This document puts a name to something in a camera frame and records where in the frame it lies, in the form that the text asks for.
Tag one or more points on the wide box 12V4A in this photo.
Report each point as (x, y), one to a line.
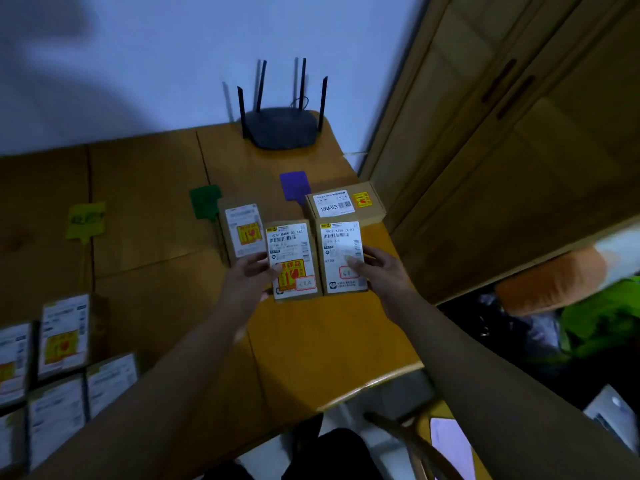
(345, 202)

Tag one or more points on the green label tag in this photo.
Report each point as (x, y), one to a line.
(205, 202)

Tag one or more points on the person's black shorts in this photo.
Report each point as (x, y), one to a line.
(330, 454)

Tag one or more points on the person's right forearm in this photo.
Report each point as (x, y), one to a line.
(500, 394)

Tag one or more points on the person's right hand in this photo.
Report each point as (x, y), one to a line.
(387, 287)

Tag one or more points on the small paper box white label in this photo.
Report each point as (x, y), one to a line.
(340, 244)

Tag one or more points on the grey laptop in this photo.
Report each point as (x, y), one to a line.
(615, 414)

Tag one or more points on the small paper box yellow sticker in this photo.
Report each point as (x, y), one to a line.
(292, 249)

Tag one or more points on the person's left hand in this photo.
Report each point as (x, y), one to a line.
(247, 284)

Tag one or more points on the cluster of small paper boxes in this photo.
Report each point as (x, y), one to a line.
(60, 339)

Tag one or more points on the wooden wardrobe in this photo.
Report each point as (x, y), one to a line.
(475, 194)

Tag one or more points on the person's left forearm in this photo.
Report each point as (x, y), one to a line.
(150, 409)

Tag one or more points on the black router with antennas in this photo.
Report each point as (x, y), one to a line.
(280, 129)

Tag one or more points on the purple label tag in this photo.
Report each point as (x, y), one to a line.
(295, 187)

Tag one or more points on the black plastic bag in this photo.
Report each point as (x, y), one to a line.
(490, 324)

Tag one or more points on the wooden chair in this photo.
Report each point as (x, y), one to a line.
(400, 434)

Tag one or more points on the large brown cardboard box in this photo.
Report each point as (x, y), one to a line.
(242, 229)

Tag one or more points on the yellow label tag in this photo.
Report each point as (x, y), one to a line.
(86, 220)

